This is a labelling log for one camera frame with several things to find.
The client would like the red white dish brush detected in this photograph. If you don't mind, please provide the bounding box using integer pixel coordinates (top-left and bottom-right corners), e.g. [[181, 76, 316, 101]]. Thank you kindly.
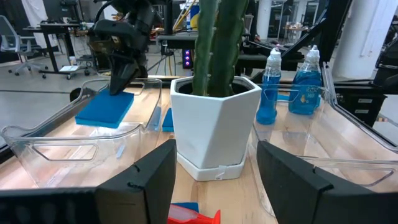
[[167, 204, 221, 224]]

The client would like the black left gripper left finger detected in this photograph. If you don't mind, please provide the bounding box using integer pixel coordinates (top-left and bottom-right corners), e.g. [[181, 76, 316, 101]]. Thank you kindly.
[[95, 139, 177, 224]]

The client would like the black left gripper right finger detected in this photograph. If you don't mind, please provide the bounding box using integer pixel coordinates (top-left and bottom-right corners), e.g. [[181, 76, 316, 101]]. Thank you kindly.
[[256, 140, 335, 224]]

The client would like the computer tower with LEDs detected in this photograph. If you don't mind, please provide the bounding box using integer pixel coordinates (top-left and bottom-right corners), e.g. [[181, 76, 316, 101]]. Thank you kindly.
[[182, 46, 193, 70]]

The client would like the grey office chair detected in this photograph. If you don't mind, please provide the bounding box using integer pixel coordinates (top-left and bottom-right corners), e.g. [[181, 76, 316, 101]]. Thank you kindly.
[[0, 14, 49, 77]]

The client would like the black metal stand frame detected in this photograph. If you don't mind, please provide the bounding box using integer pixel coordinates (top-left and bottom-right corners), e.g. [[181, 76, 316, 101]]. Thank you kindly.
[[236, 0, 354, 82]]

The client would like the potted cactus in white pot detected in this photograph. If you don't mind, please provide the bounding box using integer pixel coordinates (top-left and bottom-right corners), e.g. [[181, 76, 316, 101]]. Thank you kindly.
[[170, 75, 262, 170]]

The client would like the black drawer cabinet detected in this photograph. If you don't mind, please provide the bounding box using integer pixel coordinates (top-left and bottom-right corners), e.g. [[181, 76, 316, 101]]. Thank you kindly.
[[334, 83, 388, 128]]

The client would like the wide white column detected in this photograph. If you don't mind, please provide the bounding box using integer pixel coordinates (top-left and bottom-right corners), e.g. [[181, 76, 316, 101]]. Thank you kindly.
[[331, 0, 392, 80]]

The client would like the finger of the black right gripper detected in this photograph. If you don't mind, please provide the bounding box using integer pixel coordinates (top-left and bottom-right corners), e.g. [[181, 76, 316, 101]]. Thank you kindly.
[[132, 60, 149, 82], [108, 55, 141, 96]]

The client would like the clear plastic bin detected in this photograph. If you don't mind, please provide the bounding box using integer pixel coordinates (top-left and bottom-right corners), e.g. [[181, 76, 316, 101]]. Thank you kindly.
[[248, 62, 398, 218], [1, 77, 163, 189]]

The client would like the narrow white column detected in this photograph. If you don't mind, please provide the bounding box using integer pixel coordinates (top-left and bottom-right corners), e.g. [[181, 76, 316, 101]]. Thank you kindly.
[[256, 0, 273, 41]]

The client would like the black desk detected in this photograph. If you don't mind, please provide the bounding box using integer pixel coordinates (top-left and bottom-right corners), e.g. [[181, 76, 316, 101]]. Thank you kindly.
[[23, 21, 91, 78]]

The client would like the green cactus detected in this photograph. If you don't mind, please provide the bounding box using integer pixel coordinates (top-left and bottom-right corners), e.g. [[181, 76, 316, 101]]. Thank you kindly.
[[192, 0, 249, 98]]

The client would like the blue kitchen sponge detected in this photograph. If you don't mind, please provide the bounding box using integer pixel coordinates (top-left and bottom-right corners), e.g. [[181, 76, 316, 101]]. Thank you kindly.
[[74, 89, 135, 129], [172, 202, 200, 214], [161, 107, 175, 133]]

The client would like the white pot saucer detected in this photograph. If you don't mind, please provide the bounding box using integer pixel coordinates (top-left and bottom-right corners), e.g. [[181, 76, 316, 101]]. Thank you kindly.
[[176, 149, 249, 182]]

